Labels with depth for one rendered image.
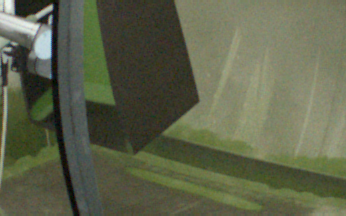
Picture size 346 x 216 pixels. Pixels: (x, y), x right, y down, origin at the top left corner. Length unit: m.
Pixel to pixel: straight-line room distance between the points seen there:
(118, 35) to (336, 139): 1.08
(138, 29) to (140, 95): 0.22
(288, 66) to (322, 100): 0.28
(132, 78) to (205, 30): 1.14
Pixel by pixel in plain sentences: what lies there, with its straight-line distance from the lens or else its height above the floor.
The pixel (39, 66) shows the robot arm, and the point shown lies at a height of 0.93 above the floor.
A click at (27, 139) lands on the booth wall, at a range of 4.75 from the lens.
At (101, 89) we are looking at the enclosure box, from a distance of 4.13.
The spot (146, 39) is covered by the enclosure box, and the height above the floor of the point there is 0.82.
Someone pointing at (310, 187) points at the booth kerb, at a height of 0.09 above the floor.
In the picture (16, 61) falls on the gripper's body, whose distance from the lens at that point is 3.26.
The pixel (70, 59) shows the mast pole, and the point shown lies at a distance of 2.30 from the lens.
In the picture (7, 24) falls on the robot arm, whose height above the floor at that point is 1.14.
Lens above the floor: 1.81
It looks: 19 degrees down
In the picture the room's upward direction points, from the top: 4 degrees counter-clockwise
